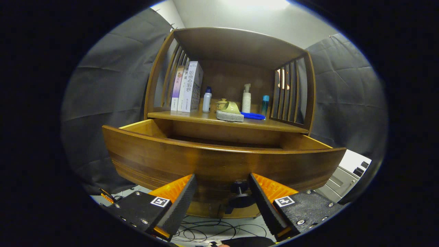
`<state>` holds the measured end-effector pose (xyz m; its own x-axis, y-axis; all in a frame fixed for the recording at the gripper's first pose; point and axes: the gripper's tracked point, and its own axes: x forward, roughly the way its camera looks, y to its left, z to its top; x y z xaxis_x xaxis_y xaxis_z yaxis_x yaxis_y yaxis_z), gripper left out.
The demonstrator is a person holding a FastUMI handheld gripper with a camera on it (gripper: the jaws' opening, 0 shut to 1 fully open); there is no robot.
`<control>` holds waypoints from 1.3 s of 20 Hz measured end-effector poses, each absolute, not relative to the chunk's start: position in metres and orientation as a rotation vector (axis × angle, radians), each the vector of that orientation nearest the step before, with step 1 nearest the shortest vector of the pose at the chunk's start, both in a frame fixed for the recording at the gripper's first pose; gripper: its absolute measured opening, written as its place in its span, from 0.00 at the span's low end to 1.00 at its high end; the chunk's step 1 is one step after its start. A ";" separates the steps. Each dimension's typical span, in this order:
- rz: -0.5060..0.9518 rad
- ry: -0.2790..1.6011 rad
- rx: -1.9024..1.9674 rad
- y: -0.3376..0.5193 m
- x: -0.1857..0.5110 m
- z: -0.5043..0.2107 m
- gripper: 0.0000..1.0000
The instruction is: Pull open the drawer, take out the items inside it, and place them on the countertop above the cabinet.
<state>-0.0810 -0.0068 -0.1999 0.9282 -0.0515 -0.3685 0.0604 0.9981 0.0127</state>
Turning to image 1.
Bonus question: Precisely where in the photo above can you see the wooden countertop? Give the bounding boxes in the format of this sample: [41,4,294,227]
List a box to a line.
[147,110,309,134]

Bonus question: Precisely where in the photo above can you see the orange and black device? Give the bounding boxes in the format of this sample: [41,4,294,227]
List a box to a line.
[99,188,123,205]

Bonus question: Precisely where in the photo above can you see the thin white book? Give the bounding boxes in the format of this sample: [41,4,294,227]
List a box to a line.
[177,63,190,112]

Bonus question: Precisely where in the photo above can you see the wooden drawer with black knob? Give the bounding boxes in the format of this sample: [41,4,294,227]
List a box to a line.
[102,118,347,215]

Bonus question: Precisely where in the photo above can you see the green handled grey scrubber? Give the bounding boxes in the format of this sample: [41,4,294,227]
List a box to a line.
[216,101,245,122]

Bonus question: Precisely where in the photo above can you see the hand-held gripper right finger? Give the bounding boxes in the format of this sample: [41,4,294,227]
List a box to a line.
[248,173,343,242]

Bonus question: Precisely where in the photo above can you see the thick white patterned book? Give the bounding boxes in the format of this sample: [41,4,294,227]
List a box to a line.
[182,61,203,113]

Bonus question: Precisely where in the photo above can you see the blue folded cloth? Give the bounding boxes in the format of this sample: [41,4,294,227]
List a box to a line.
[240,111,266,120]

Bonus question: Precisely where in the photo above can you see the round ceiling light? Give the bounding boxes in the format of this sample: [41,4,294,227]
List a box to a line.
[233,0,292,10]

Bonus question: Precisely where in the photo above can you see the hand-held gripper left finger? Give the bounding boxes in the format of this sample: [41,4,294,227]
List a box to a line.
[106,174,198,242]

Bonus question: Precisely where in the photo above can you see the white panelled unit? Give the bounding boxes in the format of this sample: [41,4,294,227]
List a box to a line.
[315,149,372,203]

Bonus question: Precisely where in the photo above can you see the purple book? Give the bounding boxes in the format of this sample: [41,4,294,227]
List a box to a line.
[170,66,185,111]

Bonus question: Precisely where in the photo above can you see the black floor cables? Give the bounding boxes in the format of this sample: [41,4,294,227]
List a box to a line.
[171,214,275,242]

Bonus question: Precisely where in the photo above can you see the brown wooden cabinet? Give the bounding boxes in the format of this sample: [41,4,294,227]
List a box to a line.
[144,27,317,219]

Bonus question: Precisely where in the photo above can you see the white bottle with blue cap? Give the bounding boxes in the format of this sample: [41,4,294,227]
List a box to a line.
[202,86,212,113]

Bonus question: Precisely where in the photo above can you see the white pump bottle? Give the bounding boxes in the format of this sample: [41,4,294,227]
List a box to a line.
[242,83,252,114]

